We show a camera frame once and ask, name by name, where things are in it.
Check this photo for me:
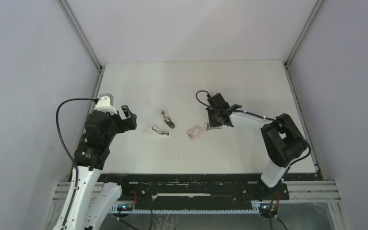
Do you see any aluminium frame rail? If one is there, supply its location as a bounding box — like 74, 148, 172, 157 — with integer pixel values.
53, 182, 74, 201

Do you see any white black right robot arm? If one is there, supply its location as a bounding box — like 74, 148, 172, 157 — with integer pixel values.
205, 93, 311, 199

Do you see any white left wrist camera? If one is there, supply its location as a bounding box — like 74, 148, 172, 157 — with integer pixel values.
94, 93, 118, 115

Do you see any black right camera cable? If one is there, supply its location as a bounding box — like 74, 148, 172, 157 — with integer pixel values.
195, 90, 312, 166

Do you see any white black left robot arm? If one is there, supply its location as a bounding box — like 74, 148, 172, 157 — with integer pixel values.
54, 105, 137, 230

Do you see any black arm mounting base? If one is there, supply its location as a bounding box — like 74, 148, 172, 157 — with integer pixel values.
98, 173, 290, 211

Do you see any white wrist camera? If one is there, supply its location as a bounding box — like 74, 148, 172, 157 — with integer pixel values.
94, 93, 118, 115
207, 92, 220, 98

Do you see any white slotted cable duct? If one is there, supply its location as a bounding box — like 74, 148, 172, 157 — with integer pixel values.
107, 203, 261, 214

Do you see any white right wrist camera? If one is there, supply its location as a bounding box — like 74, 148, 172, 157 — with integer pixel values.
207, 92, 220, 98

